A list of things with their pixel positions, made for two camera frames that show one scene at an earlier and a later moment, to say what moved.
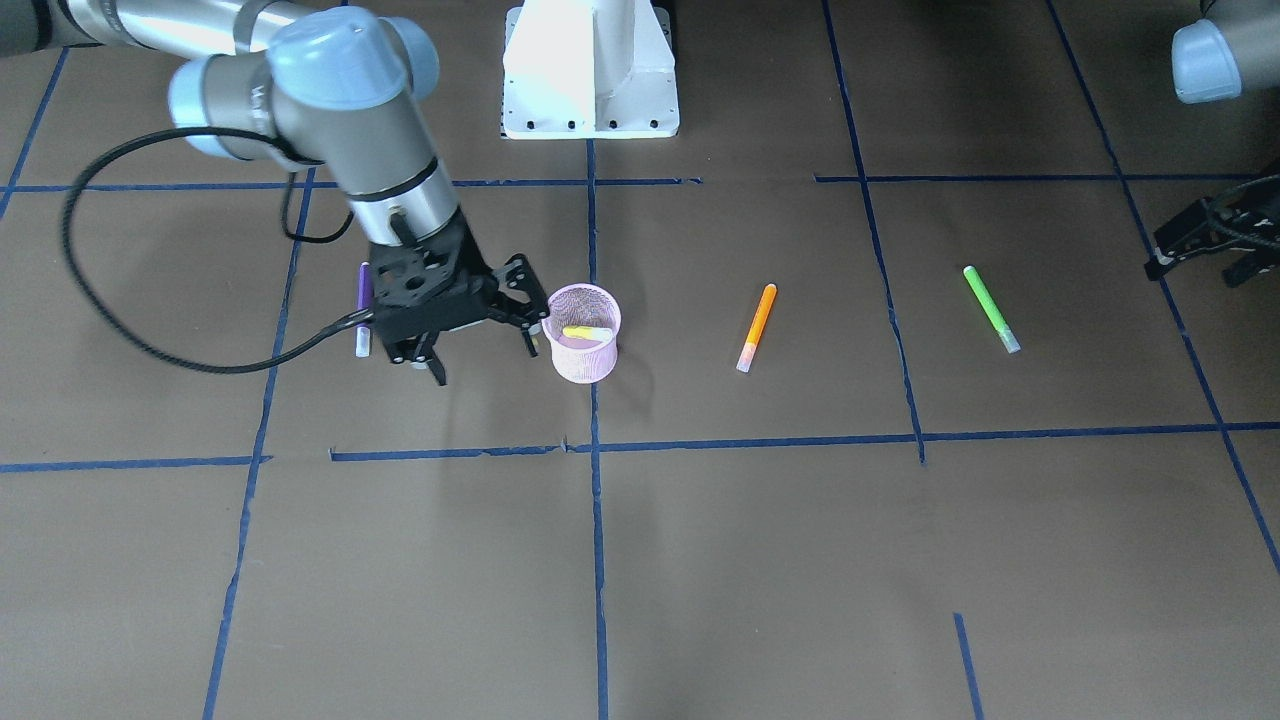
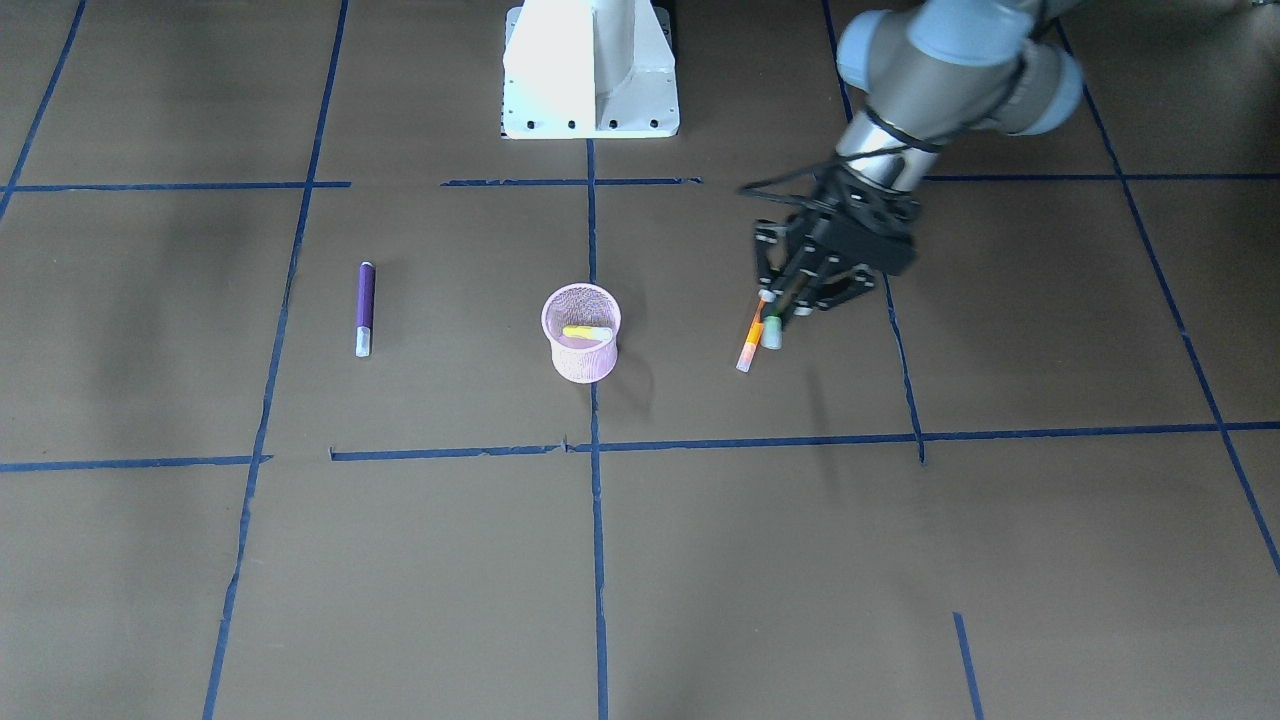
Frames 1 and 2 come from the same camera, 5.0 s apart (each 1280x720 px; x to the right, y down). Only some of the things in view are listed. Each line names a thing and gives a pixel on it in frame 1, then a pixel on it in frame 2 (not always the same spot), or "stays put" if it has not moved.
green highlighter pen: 994,313 → 772,324
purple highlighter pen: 365,303 stays put
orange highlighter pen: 754,335 stays put
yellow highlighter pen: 588,332 stays put
